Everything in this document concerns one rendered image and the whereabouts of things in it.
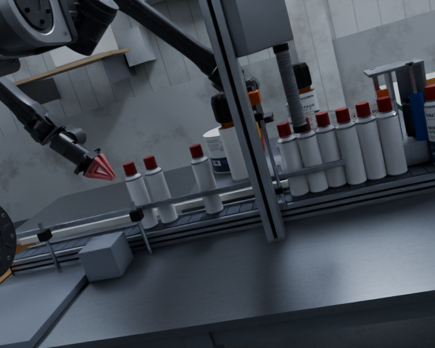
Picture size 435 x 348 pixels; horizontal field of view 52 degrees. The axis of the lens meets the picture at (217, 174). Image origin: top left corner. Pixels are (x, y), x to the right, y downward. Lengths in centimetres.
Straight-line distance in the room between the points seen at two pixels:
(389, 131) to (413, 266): 40
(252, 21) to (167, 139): 365
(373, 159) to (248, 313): 54
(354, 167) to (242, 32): 46
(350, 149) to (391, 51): 321
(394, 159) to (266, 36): 46
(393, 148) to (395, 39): 319
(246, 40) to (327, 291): 54
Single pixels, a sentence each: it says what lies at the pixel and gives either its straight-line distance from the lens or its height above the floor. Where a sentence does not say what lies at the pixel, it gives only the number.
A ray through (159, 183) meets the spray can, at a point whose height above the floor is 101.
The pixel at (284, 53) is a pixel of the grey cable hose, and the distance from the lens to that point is 107.
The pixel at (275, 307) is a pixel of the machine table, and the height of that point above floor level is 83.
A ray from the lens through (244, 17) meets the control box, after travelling 102.
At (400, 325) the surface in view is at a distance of 181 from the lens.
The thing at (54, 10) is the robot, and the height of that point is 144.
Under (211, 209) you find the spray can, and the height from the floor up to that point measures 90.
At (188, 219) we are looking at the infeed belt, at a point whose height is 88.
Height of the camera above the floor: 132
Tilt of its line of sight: 15 degrees down
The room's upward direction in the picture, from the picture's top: 17 degrees counter-clockwise
